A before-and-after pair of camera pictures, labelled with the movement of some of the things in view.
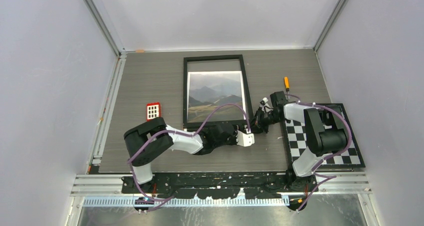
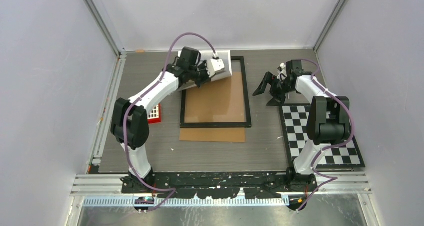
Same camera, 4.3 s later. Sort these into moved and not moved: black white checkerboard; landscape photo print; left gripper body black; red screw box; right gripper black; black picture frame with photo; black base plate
Moved: right gripper black; left gripper body black; landscape photo print
Not moved: black base plate; black white checkerboard; red screw box; black picture frame with photo
